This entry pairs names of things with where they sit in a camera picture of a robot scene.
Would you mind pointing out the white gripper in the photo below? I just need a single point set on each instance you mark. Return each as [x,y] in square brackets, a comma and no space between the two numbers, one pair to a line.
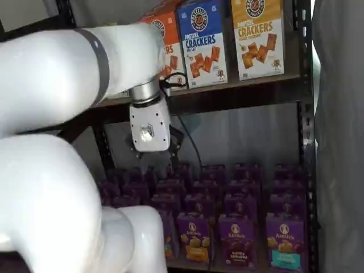
[149,128]

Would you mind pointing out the purple box brown patch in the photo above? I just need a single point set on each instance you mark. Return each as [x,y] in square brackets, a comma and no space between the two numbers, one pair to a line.
[237,244]

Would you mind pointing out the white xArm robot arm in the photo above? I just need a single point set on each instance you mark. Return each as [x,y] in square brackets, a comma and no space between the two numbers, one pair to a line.
[42,85]

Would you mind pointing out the purple box orange teal patch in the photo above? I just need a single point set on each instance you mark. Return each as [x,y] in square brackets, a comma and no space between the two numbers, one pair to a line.
[172,236]

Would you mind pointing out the purple box yellow patch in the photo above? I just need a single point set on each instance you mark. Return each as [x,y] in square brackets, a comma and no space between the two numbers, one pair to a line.
[194,241]

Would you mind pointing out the orange pretzel crackers box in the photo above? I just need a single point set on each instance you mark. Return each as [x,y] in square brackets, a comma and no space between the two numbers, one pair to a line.
[174,37]

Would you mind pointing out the blue pretzel crackers box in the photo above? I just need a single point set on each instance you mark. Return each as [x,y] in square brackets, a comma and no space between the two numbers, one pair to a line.
[204,42]

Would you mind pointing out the yellow pretzel crackers box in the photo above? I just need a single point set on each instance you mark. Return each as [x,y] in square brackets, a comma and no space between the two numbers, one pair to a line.
[256,42]

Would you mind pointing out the brown wooden shelf board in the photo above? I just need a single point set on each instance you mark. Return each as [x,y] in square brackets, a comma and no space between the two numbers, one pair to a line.
[291,77]

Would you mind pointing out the black metal shelving rack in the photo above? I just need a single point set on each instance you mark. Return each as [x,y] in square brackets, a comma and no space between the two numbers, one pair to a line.
[306,71]

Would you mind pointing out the grey curtain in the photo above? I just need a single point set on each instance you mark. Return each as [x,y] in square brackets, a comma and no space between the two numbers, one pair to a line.
[341,142]

